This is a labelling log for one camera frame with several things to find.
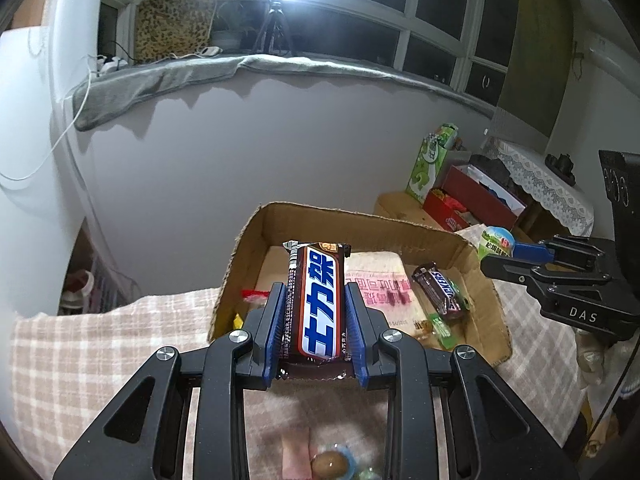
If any white lace cloth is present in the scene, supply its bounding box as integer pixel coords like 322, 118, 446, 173
485, 136, 596, 236

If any red dark snack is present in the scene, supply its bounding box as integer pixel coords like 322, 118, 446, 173
241, 287, 273, 308

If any sliced bread packet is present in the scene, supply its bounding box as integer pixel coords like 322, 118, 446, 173
345, 251, 431, 341

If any brown chocolate bar white lettering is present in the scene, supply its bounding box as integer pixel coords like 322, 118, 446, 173
277, 240, 353, 381

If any green snack packet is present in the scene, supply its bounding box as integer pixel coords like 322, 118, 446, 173
405, 123, 459, 204

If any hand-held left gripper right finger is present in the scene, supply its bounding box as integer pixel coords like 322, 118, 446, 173
344, 281, 581, 480

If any green candy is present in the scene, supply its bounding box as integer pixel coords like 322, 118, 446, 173
427, 312, 458, 352

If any white wardrobe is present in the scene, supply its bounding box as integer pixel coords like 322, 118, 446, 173
0, 25, 101, 321

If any grey windowsill cloth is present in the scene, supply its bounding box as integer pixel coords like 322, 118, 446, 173
71, 52, 496, 133

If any leopard print cushion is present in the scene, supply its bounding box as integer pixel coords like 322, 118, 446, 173
134, 0, 218, 63

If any black tripod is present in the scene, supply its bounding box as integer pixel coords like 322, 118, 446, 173
252, 0, 296, 53

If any red box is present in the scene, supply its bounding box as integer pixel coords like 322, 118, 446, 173
422, 164, 527, 233

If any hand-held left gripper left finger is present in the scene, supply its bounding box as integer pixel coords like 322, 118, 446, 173
52, 282, 288, 480

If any white power strip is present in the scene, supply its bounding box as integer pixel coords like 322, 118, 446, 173
95, 55, 132, 76

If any olive curtain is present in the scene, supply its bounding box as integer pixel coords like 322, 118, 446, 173
497, 0, 586, 138

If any green lidded snack cup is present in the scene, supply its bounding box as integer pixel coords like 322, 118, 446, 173
479, 226, 517, 261

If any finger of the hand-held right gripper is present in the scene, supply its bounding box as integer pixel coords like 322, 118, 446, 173
480, 254, 613, 292
512, 234, 608, 263

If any white cable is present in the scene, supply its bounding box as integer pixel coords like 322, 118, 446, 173
0, 55, 98, 183

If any wire rack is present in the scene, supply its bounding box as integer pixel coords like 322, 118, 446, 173
92, 255, 142, 307

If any brown cardboard box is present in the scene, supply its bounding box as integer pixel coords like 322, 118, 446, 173
207, 201, 513, 368

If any small brown chocolate bar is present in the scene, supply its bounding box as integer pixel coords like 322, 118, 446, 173
411, 262, 471, 322

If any white framed window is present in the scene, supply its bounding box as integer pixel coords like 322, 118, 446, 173
97, 0, 521, 111

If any brown egg snack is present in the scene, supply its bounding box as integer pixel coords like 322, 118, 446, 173
311, 450, 351, 480

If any pale slipper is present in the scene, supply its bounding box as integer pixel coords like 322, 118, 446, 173
61, 270, 97, 312

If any pink snack packet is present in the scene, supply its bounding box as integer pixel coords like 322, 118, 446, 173
281, 427, 315, 480

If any pink checked blanket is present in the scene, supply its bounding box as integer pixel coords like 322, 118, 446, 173
12, 225, 588, 480

